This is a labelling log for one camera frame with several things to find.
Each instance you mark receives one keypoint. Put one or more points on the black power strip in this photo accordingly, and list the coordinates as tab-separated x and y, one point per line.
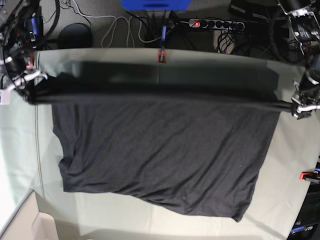
216	24

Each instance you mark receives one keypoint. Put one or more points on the black orange clamp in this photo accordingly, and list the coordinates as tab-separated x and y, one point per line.
311	176
28	32
162	52

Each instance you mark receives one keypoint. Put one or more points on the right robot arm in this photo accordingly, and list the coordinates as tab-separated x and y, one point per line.
12	13

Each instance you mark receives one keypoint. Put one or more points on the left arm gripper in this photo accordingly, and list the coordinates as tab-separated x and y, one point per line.
305	99

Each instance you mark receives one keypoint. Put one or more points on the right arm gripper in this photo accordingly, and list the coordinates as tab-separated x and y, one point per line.
15	76

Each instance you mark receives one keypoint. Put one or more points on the black t-shirt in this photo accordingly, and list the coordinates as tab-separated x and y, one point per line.
194	150

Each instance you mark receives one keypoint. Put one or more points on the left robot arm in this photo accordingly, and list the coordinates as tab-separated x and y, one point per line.
304	21

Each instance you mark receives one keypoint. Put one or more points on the middle black orange clamp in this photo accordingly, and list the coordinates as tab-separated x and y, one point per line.
162	52

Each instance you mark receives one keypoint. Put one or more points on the right black orange clamp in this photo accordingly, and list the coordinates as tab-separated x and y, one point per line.
311	176

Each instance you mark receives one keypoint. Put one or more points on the blue plastic box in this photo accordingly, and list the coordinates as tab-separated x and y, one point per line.
161	5

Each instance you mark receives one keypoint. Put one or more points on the round black stool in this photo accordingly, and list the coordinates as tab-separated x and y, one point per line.
75	36

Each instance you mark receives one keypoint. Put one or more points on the light green table cloth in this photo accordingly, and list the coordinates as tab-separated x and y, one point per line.
30	152

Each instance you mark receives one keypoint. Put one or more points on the left black orange clamp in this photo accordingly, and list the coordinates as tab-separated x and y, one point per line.
28	32

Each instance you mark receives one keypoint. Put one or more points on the beige cardboard box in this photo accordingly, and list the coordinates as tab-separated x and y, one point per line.
27	222

